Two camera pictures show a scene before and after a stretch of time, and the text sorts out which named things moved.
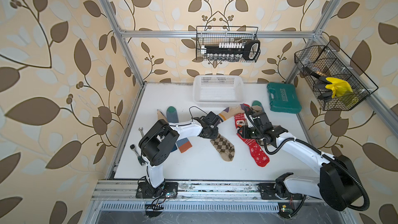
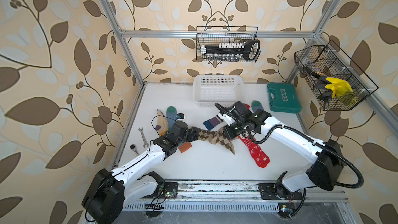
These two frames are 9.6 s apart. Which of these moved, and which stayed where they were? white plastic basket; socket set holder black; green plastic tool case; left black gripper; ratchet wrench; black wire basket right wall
Moved: left black gripper
Stayed: black wire basket right wall; socket set holder black; ratchet wrench; white plastic basket; green plastic tool case
